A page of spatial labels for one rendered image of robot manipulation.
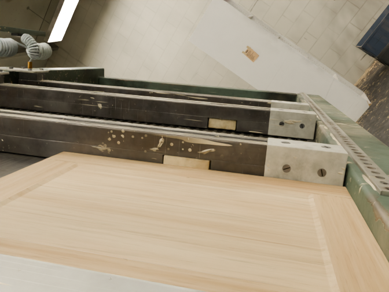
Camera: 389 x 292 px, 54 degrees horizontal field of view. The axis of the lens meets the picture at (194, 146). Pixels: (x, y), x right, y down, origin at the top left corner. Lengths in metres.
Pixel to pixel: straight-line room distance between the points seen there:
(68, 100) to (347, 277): 1.02
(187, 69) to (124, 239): 5.75
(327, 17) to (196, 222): 5.41
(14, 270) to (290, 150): 0.45
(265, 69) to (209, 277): 4.15
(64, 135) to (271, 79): 3.85
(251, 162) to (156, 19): 5.64
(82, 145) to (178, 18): 5.44
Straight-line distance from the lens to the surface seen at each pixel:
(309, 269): 0.39
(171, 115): 1.13
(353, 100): 4.50
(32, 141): 0.77
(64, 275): 0.31
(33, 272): 0.32
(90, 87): 1.48
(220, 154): 0.64
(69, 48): 6.98
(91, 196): 0.52
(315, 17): 5.77
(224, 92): 2.08
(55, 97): 1.27
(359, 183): 0.58
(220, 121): 1.11
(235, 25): 4.45
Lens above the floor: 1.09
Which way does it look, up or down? 2 degrees up
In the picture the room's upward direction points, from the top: 54 degrees counter-clockwise
